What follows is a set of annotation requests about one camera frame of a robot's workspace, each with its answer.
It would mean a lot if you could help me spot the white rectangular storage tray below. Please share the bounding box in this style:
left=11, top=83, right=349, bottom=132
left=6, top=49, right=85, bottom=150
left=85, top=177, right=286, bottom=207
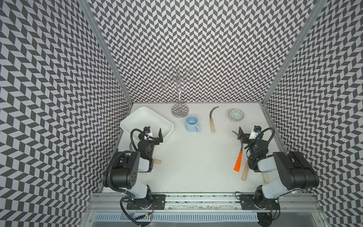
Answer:
left=120, top=107, right=174, bottom=141

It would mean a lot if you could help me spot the orange handle sickle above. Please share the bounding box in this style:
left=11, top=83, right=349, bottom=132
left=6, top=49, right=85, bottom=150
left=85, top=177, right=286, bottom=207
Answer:
left=233, top=139, right=244, bottom=172

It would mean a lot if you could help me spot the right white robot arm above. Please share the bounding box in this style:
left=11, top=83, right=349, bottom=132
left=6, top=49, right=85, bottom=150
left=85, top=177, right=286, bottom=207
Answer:
left=234, top=125, right=320, bottom=211

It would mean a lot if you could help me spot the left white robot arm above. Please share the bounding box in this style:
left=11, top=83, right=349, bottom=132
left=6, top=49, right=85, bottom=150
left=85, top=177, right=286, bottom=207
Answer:
left=103, top=126, right=166, bottom=210

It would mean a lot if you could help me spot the green patterned small bowl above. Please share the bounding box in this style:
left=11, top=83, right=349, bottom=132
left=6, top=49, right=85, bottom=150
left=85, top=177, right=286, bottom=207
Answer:
left=228, top=108, right=245, bottom=122

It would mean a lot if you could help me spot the light blue mug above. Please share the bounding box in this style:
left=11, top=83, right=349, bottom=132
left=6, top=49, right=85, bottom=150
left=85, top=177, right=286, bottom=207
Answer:
left=185, top=115, right=200, bottom=132

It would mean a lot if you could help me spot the chrome mug tree stand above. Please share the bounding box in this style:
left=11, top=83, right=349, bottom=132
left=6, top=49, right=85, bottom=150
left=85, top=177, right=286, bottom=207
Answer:
left=160, top=67, right=195, bottom=118

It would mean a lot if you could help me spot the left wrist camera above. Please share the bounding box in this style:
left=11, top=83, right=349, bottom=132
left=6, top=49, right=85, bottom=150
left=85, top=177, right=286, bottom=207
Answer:
left=144, top=129, right=153, bottom=140

